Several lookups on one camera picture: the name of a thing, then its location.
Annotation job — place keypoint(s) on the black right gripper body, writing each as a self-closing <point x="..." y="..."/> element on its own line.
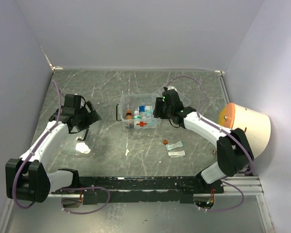
<point x="161" y="111"/>

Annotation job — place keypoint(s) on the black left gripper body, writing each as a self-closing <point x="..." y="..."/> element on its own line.
<point x="81" y="119"/>

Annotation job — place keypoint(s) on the clear divider tray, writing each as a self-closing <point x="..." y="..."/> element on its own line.
<point x="185" y="100"/>

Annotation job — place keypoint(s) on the blue white ointment tube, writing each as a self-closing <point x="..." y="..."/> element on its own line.
<point x="145" y="108"/>

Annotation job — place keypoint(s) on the clear first aid box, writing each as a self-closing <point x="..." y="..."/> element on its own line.
<point x="132" y="102"/>

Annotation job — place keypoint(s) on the white bottle green label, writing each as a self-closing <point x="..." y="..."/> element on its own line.
<point x="136" y="115"/>

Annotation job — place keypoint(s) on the brown medicine bottle orange cap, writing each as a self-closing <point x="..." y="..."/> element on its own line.
<point x="129" y="124"/>

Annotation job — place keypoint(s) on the teal plaster packet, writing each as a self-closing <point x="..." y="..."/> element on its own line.
<point x="174" y="145"/>

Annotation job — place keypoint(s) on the white plaster packet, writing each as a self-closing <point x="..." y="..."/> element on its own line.
<point x="176" y="154"/>

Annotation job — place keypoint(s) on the teal bandage roll package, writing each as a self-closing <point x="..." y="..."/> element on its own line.
<point x="147" y="114"/>

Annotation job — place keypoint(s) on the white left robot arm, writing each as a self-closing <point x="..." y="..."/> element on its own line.
<point x="72" y="129"/>

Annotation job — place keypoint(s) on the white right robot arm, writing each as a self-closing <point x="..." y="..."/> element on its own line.
<point x="233" y="150"/>

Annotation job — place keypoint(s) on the cream cylinder orange face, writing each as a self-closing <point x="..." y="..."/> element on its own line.
<point x="256" y="125"/>

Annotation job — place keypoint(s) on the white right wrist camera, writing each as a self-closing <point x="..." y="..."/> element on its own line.
<point x="170" y="88"/>

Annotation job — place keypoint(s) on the clear box lid black handle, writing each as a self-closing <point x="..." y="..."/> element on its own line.
<point x="81" y="144"/>

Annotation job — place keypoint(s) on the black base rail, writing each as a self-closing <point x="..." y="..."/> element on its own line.
<point x="147" y="189"/>

